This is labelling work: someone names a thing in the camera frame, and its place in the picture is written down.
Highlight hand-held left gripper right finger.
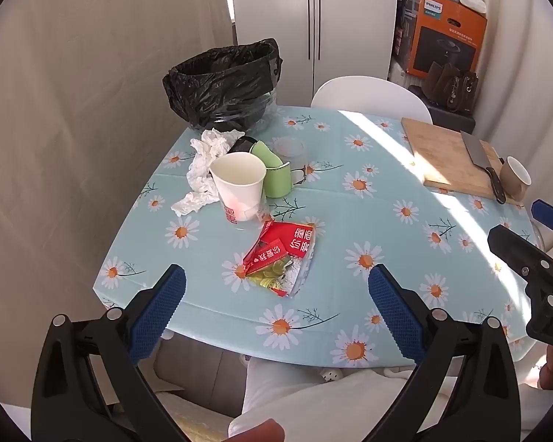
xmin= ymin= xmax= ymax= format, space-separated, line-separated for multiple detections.
xmin=368 ymin=264 xmax=521 ymax=442

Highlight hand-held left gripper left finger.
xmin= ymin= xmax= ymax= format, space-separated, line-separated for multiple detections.
xmin=31 ymin=264 xmax=187 ymax=442

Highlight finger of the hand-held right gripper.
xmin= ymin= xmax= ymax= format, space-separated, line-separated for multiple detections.
xmin=531 ymin=199 xmax=553 ymax=241
xmin=487 ymin=225 xmax=553 ymax=281

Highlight red snack packet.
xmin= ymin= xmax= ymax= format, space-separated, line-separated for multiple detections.
xmin=243 ymin=221 xmax=317 ymax=298

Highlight white tissue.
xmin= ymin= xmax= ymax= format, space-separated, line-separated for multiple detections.
xmin=170 ymin=129 xmax=245 ymax=217

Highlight white paper cup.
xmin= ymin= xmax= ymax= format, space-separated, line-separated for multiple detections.
xmin=209 ymin=151 xmax=268 ymax=224

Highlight dark grey round container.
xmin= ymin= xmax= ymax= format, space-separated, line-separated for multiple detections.
xmin=227 ymin=136 xmax=259 ymax=154

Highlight clear plastic trash bin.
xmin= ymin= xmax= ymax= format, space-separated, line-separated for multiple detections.
xmin=212 ymin=90 xmax=278 ymax=132

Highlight bin with black bag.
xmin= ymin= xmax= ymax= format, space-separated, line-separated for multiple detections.
xmin=162 ymin=38 xmax=284 ymax=130

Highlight person's left hand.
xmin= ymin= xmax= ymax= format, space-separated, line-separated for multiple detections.
xmin=228 ymin=419 xmax=285 ymax=442

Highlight beige ceramic cup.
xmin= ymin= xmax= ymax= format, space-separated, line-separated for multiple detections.
xmin=500 ymin=155 xmax=532 ymax=197

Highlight grey seat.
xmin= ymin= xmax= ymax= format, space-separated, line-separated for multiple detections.
xmin=154 ymin=335 xmax=250 ymax=393

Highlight daisy print tablecloth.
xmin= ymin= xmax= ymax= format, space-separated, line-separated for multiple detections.
xmin=92 ymin=105 xmax=543 ymax=369

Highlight wooden cutting board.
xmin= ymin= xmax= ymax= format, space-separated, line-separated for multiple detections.
xmin=401 ymin=117 xmax=524 ymax=206

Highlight person's white trousers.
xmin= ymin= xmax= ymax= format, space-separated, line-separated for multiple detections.
xmin=228 ymin=357 xmax=550 ymax=442

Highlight brown handbag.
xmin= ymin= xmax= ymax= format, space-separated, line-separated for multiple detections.
xmin=425 ymin=62 xmax=480 ymax=114

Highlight green mug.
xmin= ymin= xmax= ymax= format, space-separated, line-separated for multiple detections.
xmin=250 ymin=142 xmax=292 ymax=199

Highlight beige curtain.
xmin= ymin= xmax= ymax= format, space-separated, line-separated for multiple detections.
xmin=0 ymin=0 xmax=235 ymax=408

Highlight orange cardboard box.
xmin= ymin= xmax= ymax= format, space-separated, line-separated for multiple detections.
xmin=392 ymin=0 xmax=488 ymax=79

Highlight white chair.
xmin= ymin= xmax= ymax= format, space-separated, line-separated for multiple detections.
xmin=310 ymin=76 xmax=434 ymax=125

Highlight white cabinet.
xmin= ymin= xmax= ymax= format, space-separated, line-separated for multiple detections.
xmin=230 ymin=0 xmax=400 ymax=109

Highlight steel cleaver with black handle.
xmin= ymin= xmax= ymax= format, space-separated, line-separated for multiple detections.
xmin=460 ymin=130 xmax=508 ymax=204

